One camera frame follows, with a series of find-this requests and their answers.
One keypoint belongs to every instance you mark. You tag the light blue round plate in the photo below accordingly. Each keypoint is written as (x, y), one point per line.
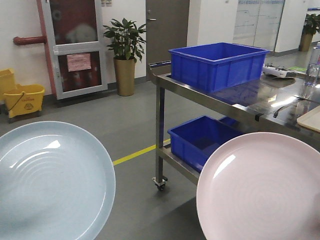
(57, 182)

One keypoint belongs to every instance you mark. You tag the pink round plate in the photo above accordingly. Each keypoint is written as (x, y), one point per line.
(260, 186)

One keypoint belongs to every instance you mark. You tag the beige serving tray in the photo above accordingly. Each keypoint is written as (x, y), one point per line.
(310, 120)

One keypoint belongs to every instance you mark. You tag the lower blue plastic bin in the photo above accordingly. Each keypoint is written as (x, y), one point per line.
(195, 140)

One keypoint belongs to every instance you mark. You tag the large blue plastic bin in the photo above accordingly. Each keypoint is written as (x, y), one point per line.
(216, 66)

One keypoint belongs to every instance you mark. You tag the plant in gold pot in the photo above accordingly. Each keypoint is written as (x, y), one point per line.
(310, 28)
(127, 46)

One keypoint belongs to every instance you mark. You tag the grey door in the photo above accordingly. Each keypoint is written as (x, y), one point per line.
(166, 29)

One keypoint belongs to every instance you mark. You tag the stainless steel trolley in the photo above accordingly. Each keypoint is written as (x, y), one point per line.
(266, 105)

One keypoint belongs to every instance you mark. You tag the white grey remote controller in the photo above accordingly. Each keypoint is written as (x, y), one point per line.
(278, 72)

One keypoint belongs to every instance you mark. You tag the yellow mop bucket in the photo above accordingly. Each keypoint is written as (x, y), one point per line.
(19, 99)

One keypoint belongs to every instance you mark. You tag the clear water bottle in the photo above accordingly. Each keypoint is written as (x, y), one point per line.
(312, 72)

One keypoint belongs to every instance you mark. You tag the far plant in gold pot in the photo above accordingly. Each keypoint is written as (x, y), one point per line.
(310, 28)

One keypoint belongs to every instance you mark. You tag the red fire hose cabinet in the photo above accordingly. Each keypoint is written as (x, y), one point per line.
(74, 49)

